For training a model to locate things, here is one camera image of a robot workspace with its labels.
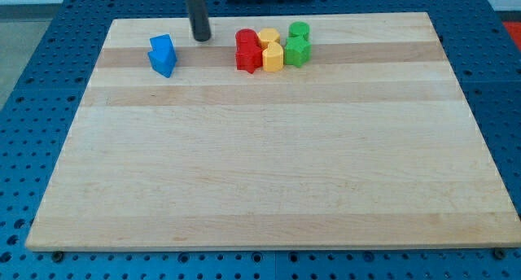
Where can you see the large wooden board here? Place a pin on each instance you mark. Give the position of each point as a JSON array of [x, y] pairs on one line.
[[369, 145]]

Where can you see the yellow heart block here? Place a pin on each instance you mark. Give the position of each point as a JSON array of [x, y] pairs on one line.
[[273, 57]]

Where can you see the green star block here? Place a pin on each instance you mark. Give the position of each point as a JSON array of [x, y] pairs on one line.
[[297, 51]]

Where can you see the red star block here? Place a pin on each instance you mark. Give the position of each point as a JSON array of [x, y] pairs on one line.
[[248, 57]]

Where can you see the blue triangle block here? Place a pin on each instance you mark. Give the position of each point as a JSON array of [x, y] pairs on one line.
[[163, 60]]

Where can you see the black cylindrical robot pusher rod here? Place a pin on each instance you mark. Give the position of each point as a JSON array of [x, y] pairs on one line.
[[199, 21]]

